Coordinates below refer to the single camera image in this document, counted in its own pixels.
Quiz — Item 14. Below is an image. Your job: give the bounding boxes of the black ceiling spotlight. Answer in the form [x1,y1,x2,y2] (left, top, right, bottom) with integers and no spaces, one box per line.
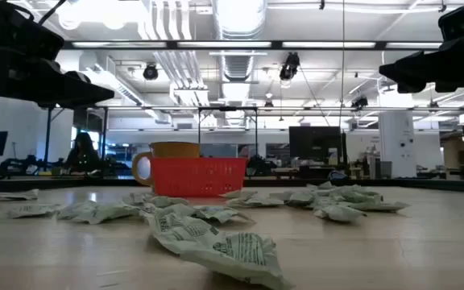
[143,63,160,81]
[351,95,369,110]

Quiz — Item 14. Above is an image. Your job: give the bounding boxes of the person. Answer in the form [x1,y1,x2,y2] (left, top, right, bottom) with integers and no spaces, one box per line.
[63,131,102,175]

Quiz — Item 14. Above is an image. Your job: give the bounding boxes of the white round column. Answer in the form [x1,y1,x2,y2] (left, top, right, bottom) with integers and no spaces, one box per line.
[378,110,417,179]

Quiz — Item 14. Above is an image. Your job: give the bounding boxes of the brown wooden crate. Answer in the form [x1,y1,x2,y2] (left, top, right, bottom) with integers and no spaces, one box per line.
[441,135,464,172]

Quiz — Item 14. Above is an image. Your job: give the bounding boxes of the yellow glass mug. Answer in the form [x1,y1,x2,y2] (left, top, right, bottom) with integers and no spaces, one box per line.
[130,141,201,187]

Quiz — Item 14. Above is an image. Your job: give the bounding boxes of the black monitor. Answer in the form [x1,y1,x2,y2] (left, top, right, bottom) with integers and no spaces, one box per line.
[288,126,348,167]

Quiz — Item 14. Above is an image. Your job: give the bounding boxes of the red slotted plastic basket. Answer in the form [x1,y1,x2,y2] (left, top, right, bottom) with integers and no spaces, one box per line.
[150,156,249,198]

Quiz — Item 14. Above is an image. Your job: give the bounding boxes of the thin black hanging cable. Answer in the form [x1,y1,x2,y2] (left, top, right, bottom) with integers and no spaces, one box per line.
[339,0,346,130]

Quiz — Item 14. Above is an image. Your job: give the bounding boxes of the black left camera cable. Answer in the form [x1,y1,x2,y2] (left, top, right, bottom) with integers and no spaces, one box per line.
[38,0,68,24]

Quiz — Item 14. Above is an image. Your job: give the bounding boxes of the black overhead frame beam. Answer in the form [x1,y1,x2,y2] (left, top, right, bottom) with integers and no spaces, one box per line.
[60,39,445,51]

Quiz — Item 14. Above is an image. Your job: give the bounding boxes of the black aluminium table frame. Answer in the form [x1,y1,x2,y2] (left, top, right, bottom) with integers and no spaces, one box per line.
[0,176,464,194]

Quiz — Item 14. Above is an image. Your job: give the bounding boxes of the black overhead camera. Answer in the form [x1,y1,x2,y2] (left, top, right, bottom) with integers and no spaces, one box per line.
[279,52,300,81]

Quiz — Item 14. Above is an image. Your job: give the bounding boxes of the silver ventilation duct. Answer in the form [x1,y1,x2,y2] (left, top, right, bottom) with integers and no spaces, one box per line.
[211,0,269,81]

